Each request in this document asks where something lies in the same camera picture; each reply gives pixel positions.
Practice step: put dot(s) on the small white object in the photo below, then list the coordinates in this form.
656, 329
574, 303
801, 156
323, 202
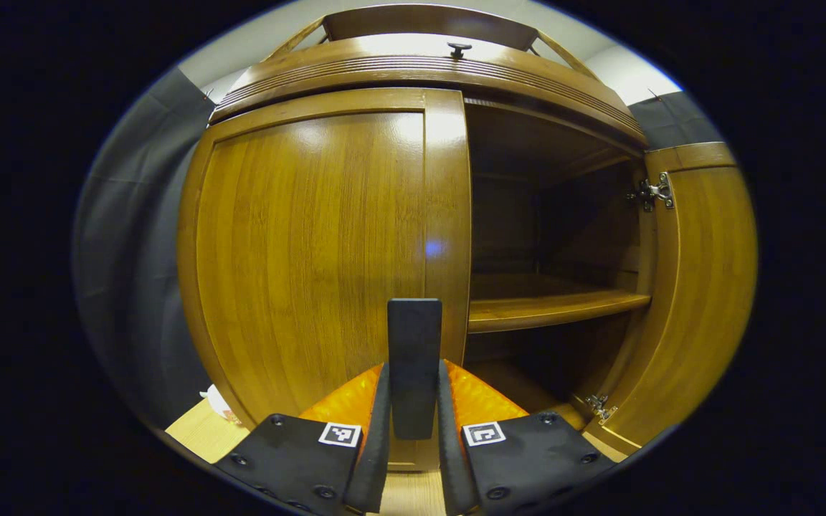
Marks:
218, 405

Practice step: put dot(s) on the black round drawer knob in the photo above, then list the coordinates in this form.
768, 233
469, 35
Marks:
459, 49

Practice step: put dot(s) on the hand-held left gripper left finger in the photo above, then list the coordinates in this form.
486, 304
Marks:
377, 444

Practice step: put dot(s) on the wooden double-door shoe cabinet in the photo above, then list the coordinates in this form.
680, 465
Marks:
384, 72

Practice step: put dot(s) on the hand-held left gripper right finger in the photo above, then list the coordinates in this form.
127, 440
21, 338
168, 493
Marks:
450, 451

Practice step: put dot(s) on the wooden inner shelf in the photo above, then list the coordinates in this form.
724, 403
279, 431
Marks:
549, 308

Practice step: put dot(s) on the metal door hinge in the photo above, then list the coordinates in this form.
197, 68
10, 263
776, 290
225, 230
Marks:
601, 407
655, 192

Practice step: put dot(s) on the wooden cabinet door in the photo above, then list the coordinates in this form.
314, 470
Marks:
298, 251
707, 287

